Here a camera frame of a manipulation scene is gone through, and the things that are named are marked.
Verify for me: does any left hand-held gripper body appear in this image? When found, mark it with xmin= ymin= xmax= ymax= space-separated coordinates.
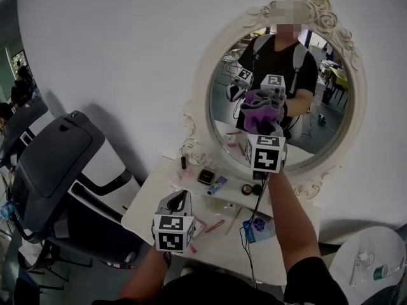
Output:
xmin=152 ymin=214 xmax=196 ymax=254

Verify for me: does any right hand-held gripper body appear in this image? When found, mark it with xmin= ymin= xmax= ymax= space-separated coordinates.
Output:
xmin=245 ymin=134 xmax=289 ymax=181

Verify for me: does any purple and grey cloth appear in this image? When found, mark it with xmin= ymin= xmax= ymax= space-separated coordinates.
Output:
xmin=235 ymin=88 xmax=286 ymax=137

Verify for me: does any white oval ornate mirror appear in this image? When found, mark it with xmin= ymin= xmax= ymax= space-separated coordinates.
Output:
xmin=182 ymin=0 xmax=368 ymax=200

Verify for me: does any person's left forearm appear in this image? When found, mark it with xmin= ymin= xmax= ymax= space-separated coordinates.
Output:
xmin=118 ymin=248 xmax=173 ymax=302

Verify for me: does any person's right forearm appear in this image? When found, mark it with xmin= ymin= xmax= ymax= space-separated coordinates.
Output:
xmin=266 ymin=170 xmax=322 ymax=267

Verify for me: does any white dressing table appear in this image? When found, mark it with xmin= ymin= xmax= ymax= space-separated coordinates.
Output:
xmin=120 ymin=155 xmax=321 ymax=288

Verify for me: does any small white box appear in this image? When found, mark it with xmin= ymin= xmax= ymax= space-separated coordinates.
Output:
xmin=191 ymin=217 xmax=206 ymax=238

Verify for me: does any brown square compact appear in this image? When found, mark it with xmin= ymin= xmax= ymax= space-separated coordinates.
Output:
xmin=197 ymin=168 xmax=216 ymax=185

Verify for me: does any blue cosmetic tube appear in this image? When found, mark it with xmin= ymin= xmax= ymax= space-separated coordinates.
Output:
xmin=207 ymin=175 xmax=229 ymax=196

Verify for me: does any wooden nail file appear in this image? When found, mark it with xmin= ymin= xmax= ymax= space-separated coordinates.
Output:
xmin=224 ymin=207 xmax=243 ymax=236

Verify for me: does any person's black clothing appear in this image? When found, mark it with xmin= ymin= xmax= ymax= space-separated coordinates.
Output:
xmin=91 ymin=255 xmax=350 ymax=305

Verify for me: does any blue card packet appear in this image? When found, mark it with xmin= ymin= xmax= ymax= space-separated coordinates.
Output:
xmin=242 ymin=215 xmax=275 ymax=244

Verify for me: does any large dark grey cleaning machine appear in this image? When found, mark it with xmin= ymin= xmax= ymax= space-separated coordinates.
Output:
xmin=8 ymin=110 xmax=142 ymax=269

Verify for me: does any white round side table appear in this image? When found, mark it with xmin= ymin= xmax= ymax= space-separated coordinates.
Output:
xmin=328 ymin=226 xmax=407 ymax=299

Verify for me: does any white plastic strip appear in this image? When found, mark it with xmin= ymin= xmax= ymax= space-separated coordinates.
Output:
xmin=349 ymin=250 xmax=376 ymax=287

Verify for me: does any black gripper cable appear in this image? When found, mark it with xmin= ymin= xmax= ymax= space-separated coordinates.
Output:
xmin=238 ymin=170 xmax=272 ymax=289

